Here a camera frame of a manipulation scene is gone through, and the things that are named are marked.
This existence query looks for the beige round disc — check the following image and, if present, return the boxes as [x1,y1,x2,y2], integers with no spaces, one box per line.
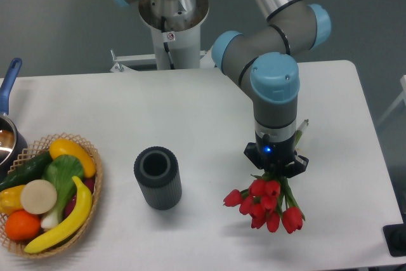
[20,180,57,215]

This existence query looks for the green bok choy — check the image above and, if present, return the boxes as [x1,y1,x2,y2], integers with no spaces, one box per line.
[41,154,84,231]

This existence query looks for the dark grey ribbed vase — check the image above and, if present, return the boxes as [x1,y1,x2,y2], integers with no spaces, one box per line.
[134,146,182,210]

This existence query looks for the woven wicker basket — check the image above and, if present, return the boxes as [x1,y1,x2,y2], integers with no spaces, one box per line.
[1,133,103,259]

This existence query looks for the yellow banana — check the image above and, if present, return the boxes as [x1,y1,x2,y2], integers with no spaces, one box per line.
[24,176,93,254]

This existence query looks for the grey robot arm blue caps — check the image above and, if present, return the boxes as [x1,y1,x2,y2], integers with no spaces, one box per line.
[115,0,331,178]

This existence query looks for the yellow bell pepper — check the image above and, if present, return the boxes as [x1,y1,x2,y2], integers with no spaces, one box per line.
[0,185,25,215]

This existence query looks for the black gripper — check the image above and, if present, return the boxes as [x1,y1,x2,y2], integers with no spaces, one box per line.
[244,135,309,177]

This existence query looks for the blue handled saucepan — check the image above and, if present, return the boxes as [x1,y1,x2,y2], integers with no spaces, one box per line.
[1,58,27,181]

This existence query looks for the red tulip bouquet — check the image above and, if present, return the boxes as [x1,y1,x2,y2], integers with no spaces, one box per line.
[223,119,310,234]

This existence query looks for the white frame at right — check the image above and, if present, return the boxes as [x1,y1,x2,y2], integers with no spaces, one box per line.
[377,75,406,127]

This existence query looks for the orange fruit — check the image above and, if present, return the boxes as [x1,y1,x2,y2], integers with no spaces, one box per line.
[4,210,41,241]

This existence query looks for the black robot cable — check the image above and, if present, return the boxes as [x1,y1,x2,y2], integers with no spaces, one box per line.
[160,16,175,70]

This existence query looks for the green cucumber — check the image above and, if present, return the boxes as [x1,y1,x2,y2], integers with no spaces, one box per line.
[1,151,53,191]

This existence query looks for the dark red vegetable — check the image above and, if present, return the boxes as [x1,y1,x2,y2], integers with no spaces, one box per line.
[63,178,95,219]

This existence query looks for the black device at edge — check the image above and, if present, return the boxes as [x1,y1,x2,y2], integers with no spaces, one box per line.
[383,223,405,257]

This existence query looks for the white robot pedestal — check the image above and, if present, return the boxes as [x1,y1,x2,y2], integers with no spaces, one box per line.
[111,0,209,72]

